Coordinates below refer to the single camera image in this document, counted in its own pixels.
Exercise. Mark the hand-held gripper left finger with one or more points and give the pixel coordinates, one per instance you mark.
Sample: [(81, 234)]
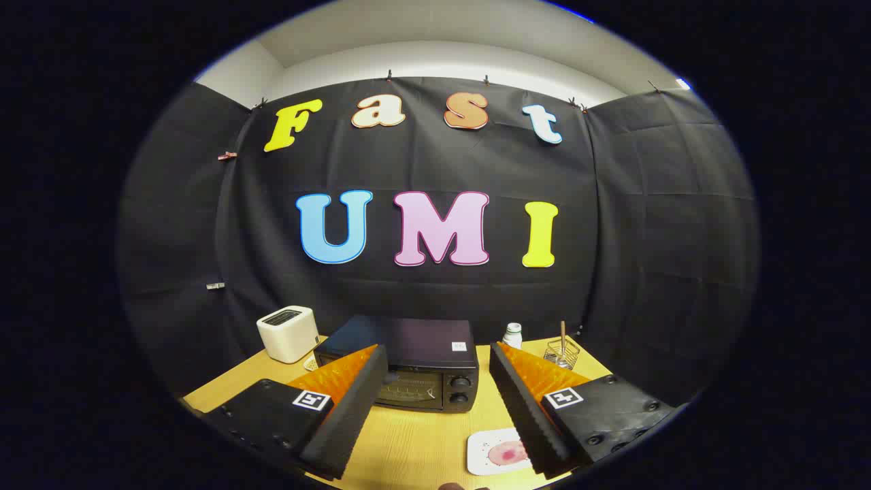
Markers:
[(347, 415)]

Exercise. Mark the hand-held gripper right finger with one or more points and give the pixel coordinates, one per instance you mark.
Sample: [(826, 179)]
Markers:
[(527, 415)]

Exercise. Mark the pink round food slice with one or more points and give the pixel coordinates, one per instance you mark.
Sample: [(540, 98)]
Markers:
[(505, 453)]

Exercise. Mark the white square plate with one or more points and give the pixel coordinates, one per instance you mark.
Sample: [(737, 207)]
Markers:
[(480, 449)]

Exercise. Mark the glass toaster oven door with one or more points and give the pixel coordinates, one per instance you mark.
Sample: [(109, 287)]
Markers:
[(408, 391)]

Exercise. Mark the black toaster oven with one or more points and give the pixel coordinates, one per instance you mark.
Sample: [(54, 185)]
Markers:
[(422, 344)]

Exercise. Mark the black oven knob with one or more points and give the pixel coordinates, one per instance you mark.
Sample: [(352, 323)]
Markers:
[(461, 382), (460, 398)]

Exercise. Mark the white bread toaster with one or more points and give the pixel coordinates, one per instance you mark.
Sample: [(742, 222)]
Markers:
[(287, 333)]

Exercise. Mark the white drink bottle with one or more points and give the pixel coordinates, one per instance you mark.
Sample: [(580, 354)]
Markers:
[(512, 337)]

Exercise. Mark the wooden stick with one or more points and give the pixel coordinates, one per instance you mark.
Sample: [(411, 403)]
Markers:
[(563, 330)]

